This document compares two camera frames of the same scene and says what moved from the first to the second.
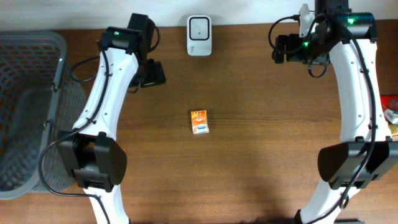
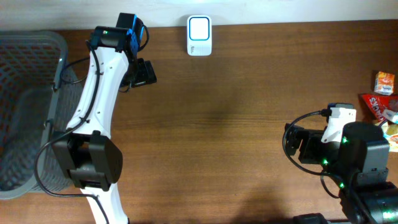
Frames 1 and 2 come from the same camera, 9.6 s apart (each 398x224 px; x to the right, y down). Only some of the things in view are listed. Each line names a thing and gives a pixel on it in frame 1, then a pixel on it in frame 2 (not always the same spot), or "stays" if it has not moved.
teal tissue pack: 392,116 stays
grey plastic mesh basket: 40,95 stays
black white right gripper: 278,48 to 295,140
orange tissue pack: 199,121 to 384,83
